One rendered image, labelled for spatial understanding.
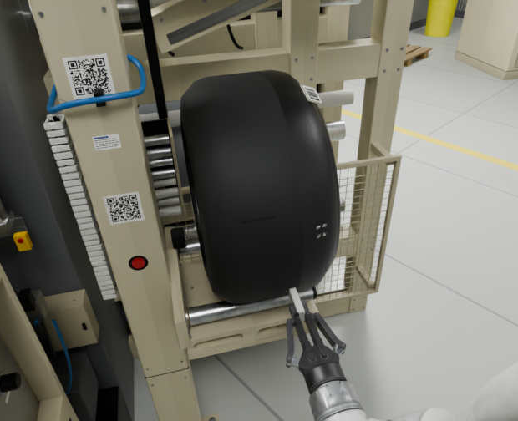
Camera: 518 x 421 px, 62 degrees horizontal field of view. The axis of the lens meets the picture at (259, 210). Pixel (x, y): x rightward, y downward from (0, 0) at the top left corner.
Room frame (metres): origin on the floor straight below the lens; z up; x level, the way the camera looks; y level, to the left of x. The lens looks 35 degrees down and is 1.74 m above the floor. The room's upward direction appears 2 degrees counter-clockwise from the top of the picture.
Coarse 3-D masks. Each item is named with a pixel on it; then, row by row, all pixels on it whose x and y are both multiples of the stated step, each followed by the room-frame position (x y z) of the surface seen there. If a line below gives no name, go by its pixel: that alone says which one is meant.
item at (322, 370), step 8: (304, 352) 0.54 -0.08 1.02; (328, 352) 0.54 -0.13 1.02; (304, 360) 0.52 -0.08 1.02; (320, 360) 0.52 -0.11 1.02; (328, 360) 0.52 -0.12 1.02; (336, 360) 0.52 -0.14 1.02; (304, 368) 0.51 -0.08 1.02; (312, 368) 0.49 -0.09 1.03; (320, 368) 0.49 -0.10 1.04; (328, 368) 0.49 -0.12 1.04; (336, 368) 0.49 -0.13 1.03; (304, 376) 0.50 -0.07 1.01; (312, 376) 0.48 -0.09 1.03; (320, 376) 0.48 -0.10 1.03; (328, 376) 0.47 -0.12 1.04; (336, 376) 0.47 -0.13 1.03; (344, 376) 0.48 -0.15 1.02; (312, 384) 0.47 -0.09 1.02; (320, 384) 0.46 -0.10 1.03; (312, 392) 0.46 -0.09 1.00
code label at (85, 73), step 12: (72, 60) 0.78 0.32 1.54; (84, 60) 0.78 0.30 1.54; (96, 60) 0.79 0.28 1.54; (72, 72) 0.78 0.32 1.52; (84, 72) 0.78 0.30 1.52; (96, 72) 0.79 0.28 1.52; (108, 72) 0.79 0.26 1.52; (72, 84) 0.78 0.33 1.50; (84, 84) 0.78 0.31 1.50; (96, 84) 0.79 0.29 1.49; (108, 84) 0.79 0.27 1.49; (84, 96) 0.78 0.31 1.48
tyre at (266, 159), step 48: (192, 96) 0.90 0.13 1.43; (240, 96) 0.85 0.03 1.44; (288, 96) 0.86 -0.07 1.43; (192, 144) 0.78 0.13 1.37; (240, 144) 0.75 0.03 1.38; (288, 144) 0.76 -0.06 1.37; (192, 192) 1.07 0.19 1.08; (240, 192) 0.68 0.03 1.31; (288, 192) 0.70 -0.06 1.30; (336, 192) 0.74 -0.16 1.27; (240, 240) 0.65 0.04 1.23; (288, 240) 0.67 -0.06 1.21; (336, 240) 0.72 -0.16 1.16; (240, 288) 0.66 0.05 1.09; (288, 288) 0.69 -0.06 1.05
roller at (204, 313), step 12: (312, 288) 0.81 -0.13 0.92; (264, 300) 0.78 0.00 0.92; (276, 300) 0.78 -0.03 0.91; (288, 300) 0.79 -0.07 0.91; (192, 312) 0.75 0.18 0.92; (204, 312) 0.75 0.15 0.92; (216, 312) 0.75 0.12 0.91; (228, 312) 0.75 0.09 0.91; (240, 312) 0.76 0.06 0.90; (192, 324) 0.73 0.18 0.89
